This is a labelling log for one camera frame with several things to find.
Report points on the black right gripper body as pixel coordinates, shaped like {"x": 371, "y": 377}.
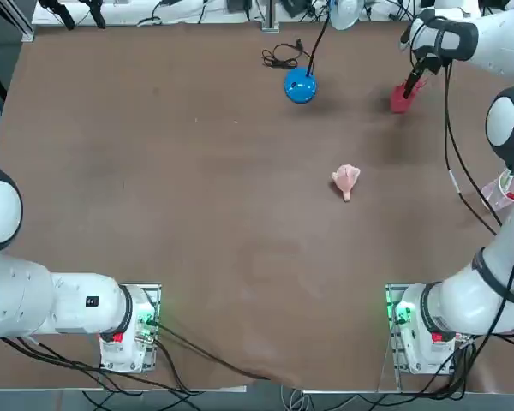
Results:
{"x": 428, "y": 56}

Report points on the red block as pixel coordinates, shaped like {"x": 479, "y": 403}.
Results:
{"x": 397, "y": 100}

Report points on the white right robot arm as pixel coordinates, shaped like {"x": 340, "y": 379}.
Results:
{"x": 467, "y": 299}

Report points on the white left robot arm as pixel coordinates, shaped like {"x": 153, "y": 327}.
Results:
{"x": 25, "y": 295}

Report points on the blue desk lamp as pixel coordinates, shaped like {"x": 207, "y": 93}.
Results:
{"x": 300, "y": 87}

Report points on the pink plush toy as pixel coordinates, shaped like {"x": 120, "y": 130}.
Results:
{"x": 346, "y": 180}

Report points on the clear plastic cup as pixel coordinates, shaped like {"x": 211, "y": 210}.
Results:
{"x": 494, "y": 192}

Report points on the long white power strip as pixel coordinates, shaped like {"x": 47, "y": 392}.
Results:
{"x": 128, "y": 15}

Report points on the black tripod leg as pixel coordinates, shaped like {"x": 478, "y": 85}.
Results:
{"x": 62, "y": 13}
{"x": 95, "y": 13}

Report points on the white mounting bracket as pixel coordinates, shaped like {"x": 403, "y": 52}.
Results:
{"x": 270, "y": 26}

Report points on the aluminium camera post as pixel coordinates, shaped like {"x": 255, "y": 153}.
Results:
{"x": 270, "y": 10}

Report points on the aluminium rail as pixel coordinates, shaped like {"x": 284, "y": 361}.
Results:
{"x": 13, "y": 17}

